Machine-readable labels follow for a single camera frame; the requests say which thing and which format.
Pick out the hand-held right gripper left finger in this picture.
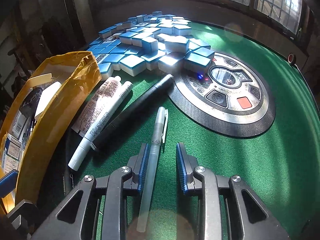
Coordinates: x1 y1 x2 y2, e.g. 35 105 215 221
31 142 152 240

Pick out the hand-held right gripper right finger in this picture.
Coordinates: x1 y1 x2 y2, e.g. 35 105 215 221
176 142 290 240

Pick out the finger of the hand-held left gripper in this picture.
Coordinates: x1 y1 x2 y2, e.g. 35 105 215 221
6 199 42 234
0 169 20 198

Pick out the long white blue carton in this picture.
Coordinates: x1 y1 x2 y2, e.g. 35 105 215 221
0 132 25 178

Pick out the translucent white pen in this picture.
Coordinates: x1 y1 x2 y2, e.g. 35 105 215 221
136 107 168 232

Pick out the thick black pen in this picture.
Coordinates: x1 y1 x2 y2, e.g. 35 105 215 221
90 74 175 152

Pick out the white marker pen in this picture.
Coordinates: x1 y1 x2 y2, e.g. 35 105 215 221
68 81 133 172

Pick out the yellow taped cardboard box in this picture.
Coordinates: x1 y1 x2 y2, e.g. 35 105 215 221
0 51 102 215

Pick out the white printed tube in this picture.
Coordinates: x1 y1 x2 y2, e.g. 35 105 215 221
71 76 123 137

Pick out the silver white power adapter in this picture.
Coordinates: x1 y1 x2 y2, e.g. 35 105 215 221
34 81 63 120

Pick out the round table control panel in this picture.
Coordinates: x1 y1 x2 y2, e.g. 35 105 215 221
168 52 276 138

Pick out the pile of blue mahjong tiles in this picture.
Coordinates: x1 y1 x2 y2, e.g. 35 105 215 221
85 11 215 77

